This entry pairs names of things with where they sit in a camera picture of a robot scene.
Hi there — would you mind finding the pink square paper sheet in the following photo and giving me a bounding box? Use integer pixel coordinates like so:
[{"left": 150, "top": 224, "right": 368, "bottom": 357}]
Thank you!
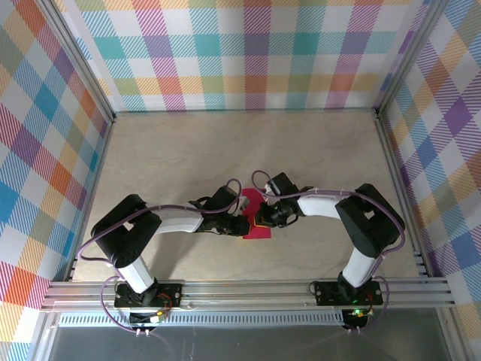
[{"left": 239, "top": 187, "right": 274, "bottom": 241}]

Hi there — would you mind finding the grey metal panel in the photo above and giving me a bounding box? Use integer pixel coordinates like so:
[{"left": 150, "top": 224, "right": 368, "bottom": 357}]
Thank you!
[{"left": 35, "top": 325, "right": 458, "bottom": 361}]

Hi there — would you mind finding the black connector box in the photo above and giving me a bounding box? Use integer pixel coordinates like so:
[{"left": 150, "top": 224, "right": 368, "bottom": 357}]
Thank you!
[
  {"left": 129, "top": 310, "right": 166, "bottom": 332},
  {"left": 342, "top": 308, "right": 371, "bottom": 332}
]

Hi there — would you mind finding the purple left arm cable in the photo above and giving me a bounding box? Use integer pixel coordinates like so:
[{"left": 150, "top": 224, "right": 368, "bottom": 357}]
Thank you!
[{"left": 76, "top": 177, "right": 244, "bottom": 334}]

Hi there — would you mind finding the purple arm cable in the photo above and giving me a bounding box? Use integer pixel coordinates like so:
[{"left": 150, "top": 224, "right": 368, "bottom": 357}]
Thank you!
[
  {"left": 251, "top": 169, "right": 407, "bottom": 334},
  {"left": 76, "top": 177, "right": 244, "bottom": 334}
]

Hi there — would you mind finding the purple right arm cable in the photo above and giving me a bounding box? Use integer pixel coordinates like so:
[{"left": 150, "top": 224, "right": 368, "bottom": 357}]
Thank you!
[{"left": 251, "top": 169, "right": 407, "bottom": 334}]

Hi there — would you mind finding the long aluminium base rail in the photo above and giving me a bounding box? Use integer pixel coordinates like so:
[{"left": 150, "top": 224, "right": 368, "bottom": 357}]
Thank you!
[{"left": 41, "top": 277, "right": 455, "bottom": 311}]

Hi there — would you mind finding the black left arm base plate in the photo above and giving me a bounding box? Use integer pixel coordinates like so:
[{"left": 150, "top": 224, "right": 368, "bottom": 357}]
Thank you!
[{"left": 113, "top": 281, "right": 184, "bottom": 308}]

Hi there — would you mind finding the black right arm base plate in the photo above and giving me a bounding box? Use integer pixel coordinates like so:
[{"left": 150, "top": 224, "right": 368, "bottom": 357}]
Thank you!
[{"left": 313, "top": 280, "right": 384, "bottom": 306}]

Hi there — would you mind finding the slotted grey cable duct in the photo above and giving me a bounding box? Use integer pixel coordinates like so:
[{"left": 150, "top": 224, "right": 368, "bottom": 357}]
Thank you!
[{"left": 58, "top": 314, "right": 346, "bottom": 328}]

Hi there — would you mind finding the thin aluminium wall rail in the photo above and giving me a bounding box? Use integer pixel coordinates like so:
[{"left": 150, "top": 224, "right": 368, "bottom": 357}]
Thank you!
[{"left": 112, "top": 107, "right": 379, "bottom": 114}]

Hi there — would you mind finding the aluminium side rail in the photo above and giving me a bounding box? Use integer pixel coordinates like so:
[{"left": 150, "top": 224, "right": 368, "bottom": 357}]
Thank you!
[
  {"left": 374, "top": 112, "right": 432, "bottom": 278},
  {"left": 63, "top": 114, "right": 116, "bottom": 283}
]

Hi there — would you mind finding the aluminium frame post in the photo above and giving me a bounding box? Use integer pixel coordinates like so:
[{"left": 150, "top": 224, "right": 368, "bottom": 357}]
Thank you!
[
  {"left": 374, "top": 0, "right": 450, "bottom": 120},
  {"left": 39, "top": 0, "right": 117, "bottom": 125}
]

